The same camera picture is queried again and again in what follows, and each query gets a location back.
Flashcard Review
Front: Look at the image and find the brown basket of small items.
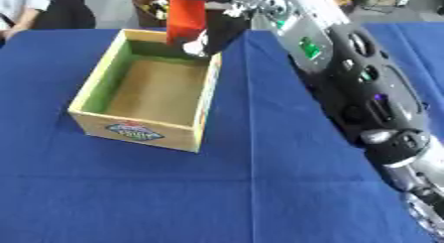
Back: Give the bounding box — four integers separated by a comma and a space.
130, 0, 173, 29

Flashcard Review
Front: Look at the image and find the tan cardboard box green inside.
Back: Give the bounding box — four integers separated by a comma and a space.
65, 28, 224, 154

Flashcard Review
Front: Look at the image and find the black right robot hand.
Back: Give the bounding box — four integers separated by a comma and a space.
169, 0, 254, 59

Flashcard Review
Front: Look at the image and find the red rectangular block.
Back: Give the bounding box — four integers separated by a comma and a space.
165, 0, 208, 47

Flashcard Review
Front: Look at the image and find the person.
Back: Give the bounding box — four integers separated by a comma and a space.
0, 0, 97, 41

